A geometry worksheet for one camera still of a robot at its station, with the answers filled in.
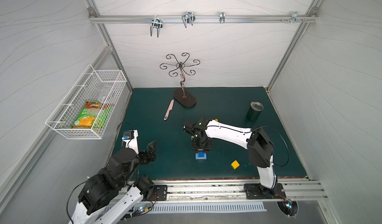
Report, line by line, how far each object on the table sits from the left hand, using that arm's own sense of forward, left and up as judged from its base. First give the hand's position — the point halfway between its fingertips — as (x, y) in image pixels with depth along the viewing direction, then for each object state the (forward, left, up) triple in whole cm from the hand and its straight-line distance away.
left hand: (146, 144), depth 64 cm
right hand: (+5, -23, -20) cm, 31 cm away
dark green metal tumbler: (+31, -59, -15) cm, 69 cm away
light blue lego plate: (+3, -22, -24) cm, 33 cm away
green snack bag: (+8, +22, +9) cm, 26 cm away
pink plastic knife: (+38, -1, -25) cm, 45 cm away
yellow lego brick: (-1, -44, -24) cm, 50 cm away
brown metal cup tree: (+51, -9, -23) cm, 56 cm away
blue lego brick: (+3, -25, -20) cm, 32 cm away
